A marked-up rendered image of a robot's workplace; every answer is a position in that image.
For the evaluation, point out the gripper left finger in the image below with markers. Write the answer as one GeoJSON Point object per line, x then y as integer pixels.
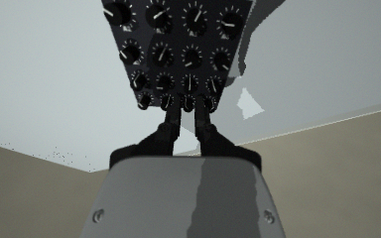
{"type": "Point", "coordinates": [158, 142]}

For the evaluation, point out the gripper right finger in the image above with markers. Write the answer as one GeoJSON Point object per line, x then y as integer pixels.
{"type": "Point", "coordinates": [214, 143]}

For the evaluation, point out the black knob box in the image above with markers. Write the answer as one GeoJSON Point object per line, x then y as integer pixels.
{"type": "Point", "coordinates": [188, 57]}

